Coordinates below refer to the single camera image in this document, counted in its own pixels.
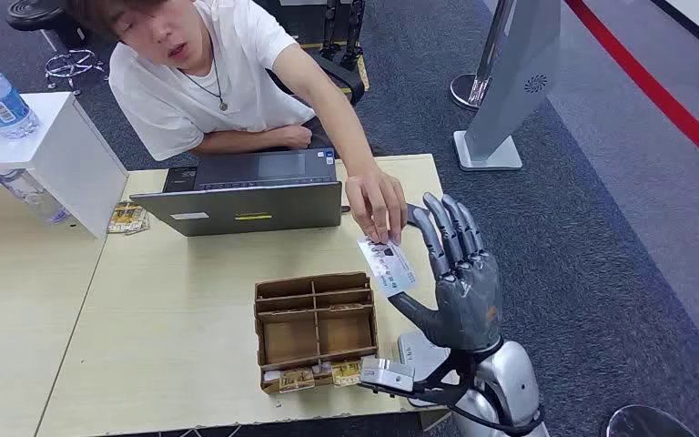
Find person's right hand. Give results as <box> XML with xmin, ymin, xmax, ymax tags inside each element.
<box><xmin>281</xmin><ymin>125</ymin><xmax>314</xmax><ymax>151</ymax></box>

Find person's left hand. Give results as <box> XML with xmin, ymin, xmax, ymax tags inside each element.
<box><xmin>344</xmin><ymin>170</ymin><xmax>410</xmax><ymax>246</ymax></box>

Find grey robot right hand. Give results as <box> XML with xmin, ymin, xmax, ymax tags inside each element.
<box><xmin>387</xmin><ymin>192</ymin><xmax>506</xmax><ymax>354</ymax></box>

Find white ID card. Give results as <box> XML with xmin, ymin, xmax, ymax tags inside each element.
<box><xmin>357</xmin><ymin>236</ymin><xmax>418</xmax><ymax>298</ymax></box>

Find white card reader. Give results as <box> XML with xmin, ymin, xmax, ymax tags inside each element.
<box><xmin>397</xmin><ymin>331</ymin><xmax>461</xmax><ymax>409</ymax></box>

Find person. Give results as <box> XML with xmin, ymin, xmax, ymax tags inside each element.
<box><xmin>66</xmin><ymin>0</ymin><xmax>410</xmax><ymax>246</ymax></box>

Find gold room key card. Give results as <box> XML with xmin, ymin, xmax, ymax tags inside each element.
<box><xmin>278</xmin><ymin>368</ymin><xmax>316</xmax><ymax>394</ymax></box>
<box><xmin>331</xmin><ymin>361</ymin><xmax>370</xmax><ymax>389</ymax></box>

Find brown wooden card organizer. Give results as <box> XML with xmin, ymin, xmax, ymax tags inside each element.
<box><xmin>254</xmin><ymin>271</ymin><xmax>380</xmax><ymax>396</ymax></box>

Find stack of gold key cards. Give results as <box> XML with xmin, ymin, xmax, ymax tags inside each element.
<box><xmin>106</xmin><ymin>200</ymin><xmax>150</xmax><ymax>237</ymax></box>

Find black office chair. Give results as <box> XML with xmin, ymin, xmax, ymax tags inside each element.
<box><xmin>268</xmin><ymin>54</ymin><xmax>367</xmax><ymax>108</ymax></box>

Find grey laptop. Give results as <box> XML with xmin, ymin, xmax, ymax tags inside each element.
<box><xmin>129</xmin><ymin>147</ymin><xmax>343</xmax><ymax>238</ymax></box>

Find yellow floor tape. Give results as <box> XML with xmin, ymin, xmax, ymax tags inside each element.
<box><xmin>293</xmin><ymin>40</ymin><xmax>370</xmax><ymax>97</ymax></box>

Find black humanoid robot legs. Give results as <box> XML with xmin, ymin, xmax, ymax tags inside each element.
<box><xmin>319</xmin><ymin>0</ymin><xmax>368</xmax><ymax>72</ymax></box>

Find black rectangular phone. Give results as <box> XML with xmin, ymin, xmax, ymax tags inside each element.
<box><xmin>162</xmin><ymin>166</ymin><xmax>198</xmax><ymax>194</ymax></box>

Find grey kiosk stand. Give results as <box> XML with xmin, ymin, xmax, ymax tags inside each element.
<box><xmin>452</xmin><ymin>0</ymin><xmax>562</xmax><ymax>173</ymax></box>

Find round chrome base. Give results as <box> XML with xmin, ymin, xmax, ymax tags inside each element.
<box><xmin>601</xmin><ymin>404</ymin><xmax>697</xmax><ymax>437</ymax></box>

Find white desk riser shelf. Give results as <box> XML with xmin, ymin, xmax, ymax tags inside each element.
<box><xmin>0</xmin><ymin>92</ymin><xmax>129</xmax><ymax>240</ymax></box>

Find clear unlabelled plastic bottle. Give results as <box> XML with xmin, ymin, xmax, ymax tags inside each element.
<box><xmin>0</xmin><ymin>168</ymin><xmax>70</xmax><ymax>226</ymax></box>

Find red floor tape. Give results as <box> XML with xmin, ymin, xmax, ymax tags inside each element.
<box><xmin>564</xmin><ymin>0</ymin><xmax>699</xmax><ymax>182</ymax></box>

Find black stool chrome base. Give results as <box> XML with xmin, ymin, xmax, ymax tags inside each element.
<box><xmin>5</xmin><ymin>0</ymin><xmax>111</xmax><ymax>97</ymax></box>

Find dark cord pendant necklace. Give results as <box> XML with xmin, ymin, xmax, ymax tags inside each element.
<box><xmin>177</xmin><ymin>56</ymin><xmax>230</xmax><ymax>113</ymax></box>

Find black camera bracket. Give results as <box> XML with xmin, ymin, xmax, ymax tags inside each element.
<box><xmin>358</xmin><ymin>352</ymin><xmax>477</xmax><ymax>408</ymax></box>

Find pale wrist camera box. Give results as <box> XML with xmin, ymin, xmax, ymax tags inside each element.
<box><xmin>360</xmin><ymin>357</ymin><xmax>416</xmax><ymax>393</ymax></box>

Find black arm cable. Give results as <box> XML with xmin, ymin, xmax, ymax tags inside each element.
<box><xmin>445</xmin><ymin>398</ymin><xmax>547</xmax><ymax>437</ymax></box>

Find chrome stanchion post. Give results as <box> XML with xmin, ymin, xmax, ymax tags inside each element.
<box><xmin>449</xmin><ymin>0</ymin><xmax>516</xmax><ymax>112</ymax></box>

